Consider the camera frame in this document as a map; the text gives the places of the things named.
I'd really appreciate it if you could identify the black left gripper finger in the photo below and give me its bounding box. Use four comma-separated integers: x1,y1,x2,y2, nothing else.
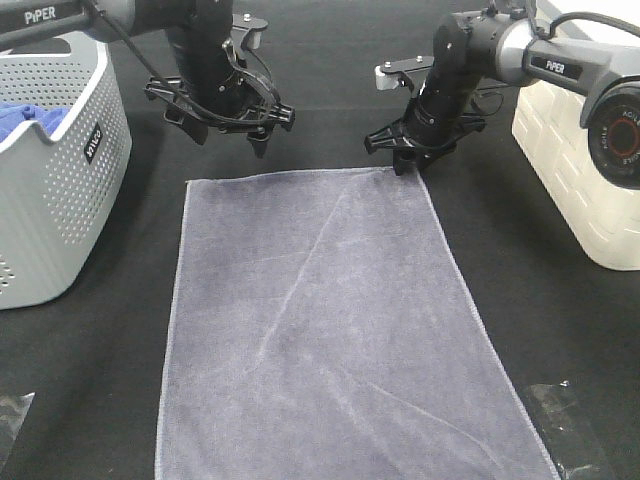
176,117,209,145

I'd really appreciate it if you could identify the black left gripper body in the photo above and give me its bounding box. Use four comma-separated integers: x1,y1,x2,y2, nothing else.
145,39,295,134

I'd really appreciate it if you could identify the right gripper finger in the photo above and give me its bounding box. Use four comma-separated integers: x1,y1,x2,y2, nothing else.
392,150,415,176
417,150,450,171

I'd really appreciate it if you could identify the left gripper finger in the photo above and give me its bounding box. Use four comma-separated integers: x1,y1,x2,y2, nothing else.
247,128,270,159

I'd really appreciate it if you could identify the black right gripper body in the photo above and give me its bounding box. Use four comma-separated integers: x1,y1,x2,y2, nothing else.
364,85,486,156

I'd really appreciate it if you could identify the grey towel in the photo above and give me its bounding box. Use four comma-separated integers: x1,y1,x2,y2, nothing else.
154,167,557,479

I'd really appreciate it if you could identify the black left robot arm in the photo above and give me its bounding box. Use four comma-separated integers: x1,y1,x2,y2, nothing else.
1,0,295,157

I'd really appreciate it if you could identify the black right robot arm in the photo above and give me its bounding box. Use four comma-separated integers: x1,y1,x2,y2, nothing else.
364,1,639,189

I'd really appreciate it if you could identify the blue towel in basket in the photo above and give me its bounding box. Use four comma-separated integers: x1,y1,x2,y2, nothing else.
1,102,69,141

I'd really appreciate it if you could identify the grey perforated laundry basket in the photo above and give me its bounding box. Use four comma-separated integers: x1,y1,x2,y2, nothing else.
1,32,132,309

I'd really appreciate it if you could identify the cream plastic storage box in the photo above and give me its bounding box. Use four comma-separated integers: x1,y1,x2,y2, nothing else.
506,12,639,271

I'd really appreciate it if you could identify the right clear tape strip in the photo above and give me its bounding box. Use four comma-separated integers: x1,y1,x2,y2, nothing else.
523,380,616,480

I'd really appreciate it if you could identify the clear tape strip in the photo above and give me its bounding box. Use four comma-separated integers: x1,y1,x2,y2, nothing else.
523,380,616,480
0,392,35,468

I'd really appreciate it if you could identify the left clear tape strip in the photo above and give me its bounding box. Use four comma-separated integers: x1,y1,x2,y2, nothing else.
0,392,35,468

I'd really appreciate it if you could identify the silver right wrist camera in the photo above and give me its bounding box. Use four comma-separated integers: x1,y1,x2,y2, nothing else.
374,55,434,91

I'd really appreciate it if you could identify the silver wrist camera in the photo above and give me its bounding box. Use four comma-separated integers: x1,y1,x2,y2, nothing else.
231,13,269,50
374,55,434,91

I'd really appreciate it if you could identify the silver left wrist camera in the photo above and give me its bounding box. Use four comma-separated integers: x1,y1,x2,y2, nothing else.
231,13,269,50

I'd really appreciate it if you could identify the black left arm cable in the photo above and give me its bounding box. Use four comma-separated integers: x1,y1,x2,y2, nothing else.
82,0,296,126

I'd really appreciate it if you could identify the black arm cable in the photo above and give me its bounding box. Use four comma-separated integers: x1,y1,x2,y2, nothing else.
82,0,296,126
487,0,640,46

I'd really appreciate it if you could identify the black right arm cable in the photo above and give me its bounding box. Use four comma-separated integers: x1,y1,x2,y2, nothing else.
487,0,640,46

